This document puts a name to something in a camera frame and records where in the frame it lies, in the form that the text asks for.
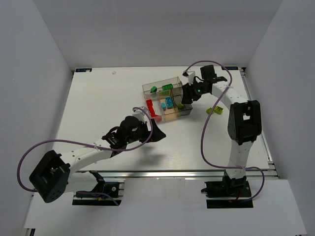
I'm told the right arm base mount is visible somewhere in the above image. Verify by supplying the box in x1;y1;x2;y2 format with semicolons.
201;174;253;209

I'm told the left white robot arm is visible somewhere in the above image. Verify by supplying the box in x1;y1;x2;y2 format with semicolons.
29;116;166;203

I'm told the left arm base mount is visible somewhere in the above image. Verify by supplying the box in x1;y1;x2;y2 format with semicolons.
72;171;124;207

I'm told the small green number lego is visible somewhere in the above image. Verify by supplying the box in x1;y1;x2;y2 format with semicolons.
150;86;158;95

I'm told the blue table label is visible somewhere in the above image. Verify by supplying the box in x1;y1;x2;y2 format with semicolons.
75;68;92;73
225;66;239;70

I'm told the right blue table label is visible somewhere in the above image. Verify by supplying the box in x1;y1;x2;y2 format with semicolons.
225;66;239;70

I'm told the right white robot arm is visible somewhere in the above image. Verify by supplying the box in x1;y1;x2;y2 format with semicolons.
181;65;262;181

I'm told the long clear smoky container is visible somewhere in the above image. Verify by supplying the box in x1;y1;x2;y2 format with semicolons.
142;77;183;100

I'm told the amber transparent container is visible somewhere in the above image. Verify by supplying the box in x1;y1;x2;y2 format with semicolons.
157;90;177;121

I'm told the lime curved lego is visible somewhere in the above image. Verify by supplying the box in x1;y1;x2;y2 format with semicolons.
214;106;223;115

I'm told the red curved lego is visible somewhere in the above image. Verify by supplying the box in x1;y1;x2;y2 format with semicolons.
150;110;159;118

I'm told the grey smoky container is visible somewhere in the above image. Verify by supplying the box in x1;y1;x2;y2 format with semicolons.
171;88;192;117

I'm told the cyan small lego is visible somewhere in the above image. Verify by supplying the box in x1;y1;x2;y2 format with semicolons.
161;103;166;111

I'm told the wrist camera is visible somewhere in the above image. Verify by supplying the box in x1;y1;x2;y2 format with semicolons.
182;71;196;85
132;106;148;122

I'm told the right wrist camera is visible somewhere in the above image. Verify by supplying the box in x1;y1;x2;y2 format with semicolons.
182;71;196;85

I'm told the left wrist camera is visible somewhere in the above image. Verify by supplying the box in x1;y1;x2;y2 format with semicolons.
132;106;148;122

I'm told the cyan long lego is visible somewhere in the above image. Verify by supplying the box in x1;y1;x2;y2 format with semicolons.
165;97;174;109

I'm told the left blue table label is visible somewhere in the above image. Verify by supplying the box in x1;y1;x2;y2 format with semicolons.
75;68;92;73

